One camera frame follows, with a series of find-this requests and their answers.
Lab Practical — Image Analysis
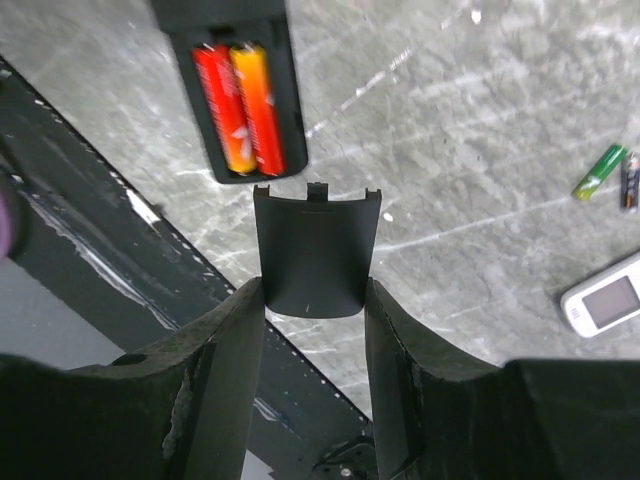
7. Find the red orange battery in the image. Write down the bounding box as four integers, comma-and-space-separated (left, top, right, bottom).
230, 43, 286, 176

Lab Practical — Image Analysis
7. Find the green yellow battery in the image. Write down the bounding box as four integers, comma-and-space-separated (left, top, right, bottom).
572, 144, 628, 201

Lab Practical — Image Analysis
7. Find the black battery cover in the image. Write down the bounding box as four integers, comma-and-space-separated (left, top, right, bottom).
253, 182, 382, 319

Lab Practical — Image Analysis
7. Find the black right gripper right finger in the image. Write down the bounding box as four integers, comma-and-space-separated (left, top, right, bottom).
365, 280, 639, 479

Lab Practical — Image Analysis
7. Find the black silver battery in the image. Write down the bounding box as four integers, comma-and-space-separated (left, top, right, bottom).
621, 152, 639, 213

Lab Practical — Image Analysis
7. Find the red yellow battery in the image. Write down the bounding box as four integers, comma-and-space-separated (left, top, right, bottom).
192, 44, 257, 175

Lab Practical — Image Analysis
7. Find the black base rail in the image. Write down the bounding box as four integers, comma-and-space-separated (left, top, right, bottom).
1, 62, 377, 479

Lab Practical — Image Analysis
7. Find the white remote control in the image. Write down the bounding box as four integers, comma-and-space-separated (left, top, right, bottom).
560, 253, 639, 338

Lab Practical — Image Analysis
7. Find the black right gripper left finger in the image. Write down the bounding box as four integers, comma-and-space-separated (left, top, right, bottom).
1, 279, 265, 479

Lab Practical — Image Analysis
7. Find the black remote control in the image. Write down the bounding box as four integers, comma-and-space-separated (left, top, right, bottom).
152, 0, 308, 184

